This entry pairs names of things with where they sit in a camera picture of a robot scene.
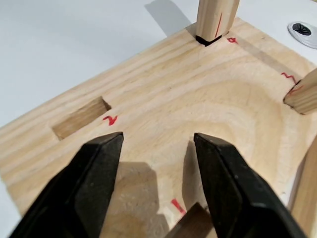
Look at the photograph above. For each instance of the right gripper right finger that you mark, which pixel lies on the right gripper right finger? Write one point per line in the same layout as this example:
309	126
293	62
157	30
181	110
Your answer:
237	196

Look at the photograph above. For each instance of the wooden leg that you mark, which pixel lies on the wooden leg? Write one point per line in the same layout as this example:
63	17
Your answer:
302	95
215	18

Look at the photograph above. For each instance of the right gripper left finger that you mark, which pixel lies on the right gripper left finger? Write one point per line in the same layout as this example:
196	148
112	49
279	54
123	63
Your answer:
81	188

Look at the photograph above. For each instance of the wooden bar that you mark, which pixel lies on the wooden bar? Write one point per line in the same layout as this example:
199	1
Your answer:
305	196

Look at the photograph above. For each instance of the wooden seat board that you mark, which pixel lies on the wooden seat board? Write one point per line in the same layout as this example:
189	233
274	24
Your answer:
173	104

